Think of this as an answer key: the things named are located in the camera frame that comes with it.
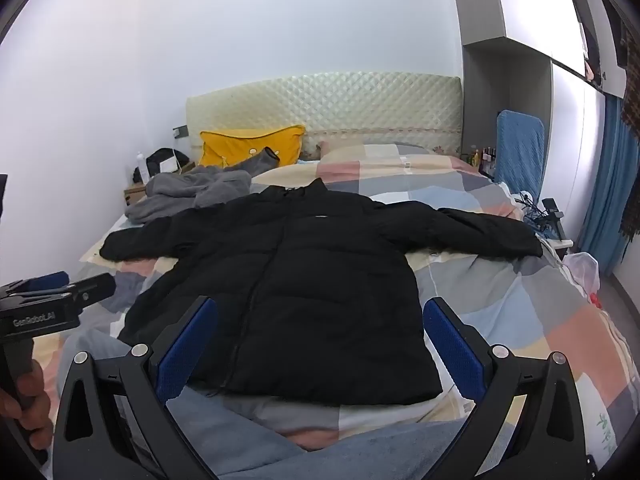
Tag cream quilted headboard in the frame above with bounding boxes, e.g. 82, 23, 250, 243
185, 71, 463, 161

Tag white plastic bag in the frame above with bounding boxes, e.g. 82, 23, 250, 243
565, 251, 601, 302

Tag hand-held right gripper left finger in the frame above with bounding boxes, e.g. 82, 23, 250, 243
52, 295, 221, 480

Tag blue towel on chair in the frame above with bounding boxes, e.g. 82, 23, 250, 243
495, 110, 547, 202

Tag grey hoodie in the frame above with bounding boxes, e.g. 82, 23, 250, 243
124, 166, 253, 223

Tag person's left hand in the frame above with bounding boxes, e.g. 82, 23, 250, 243
0, 370, 54, 466

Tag grey white wardrobe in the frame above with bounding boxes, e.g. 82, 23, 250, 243
447, 0, 626, 271

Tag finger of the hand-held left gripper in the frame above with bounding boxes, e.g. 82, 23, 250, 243
65, 273, 117, 308
10, 271, 70, 295

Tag white side table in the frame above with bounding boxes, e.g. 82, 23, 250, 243
542, 236, 574, 262

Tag dark hanging clothes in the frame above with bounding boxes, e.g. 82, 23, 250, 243
565, 0, 640, 106

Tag black puffer jacket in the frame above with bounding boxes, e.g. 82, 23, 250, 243
99, 180, 545, 407

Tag black camera stand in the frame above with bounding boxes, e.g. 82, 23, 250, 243
541, 197, 569, 241

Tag plaid duvet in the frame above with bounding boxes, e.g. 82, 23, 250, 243
50, 142, 636, 480

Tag wooden nightstand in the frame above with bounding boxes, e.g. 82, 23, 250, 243
124, 159, 197, 206

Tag tangle of black cables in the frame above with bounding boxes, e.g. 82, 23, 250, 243
510, 190, 551, 235

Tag plaid pillow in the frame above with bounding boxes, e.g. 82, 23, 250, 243
317, 141, 441, 171

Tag dark grey garment sleeve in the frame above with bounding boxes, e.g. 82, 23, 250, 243
222, 146, 281, 174

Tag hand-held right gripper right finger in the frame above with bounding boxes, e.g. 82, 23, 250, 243
422, 296, 598, 480

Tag brown patterned cloth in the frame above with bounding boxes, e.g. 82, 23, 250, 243
620, 95, 640, 247

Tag blue curtain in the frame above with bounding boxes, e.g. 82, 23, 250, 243
577, 92, 640, 277

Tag black bag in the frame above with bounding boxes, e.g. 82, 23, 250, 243
133, 148, 191, 182

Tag group of small bottles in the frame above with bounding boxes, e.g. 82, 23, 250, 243
467, 146, 499, 177

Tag yellow pillow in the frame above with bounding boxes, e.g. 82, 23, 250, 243
199, 125, 307, 168

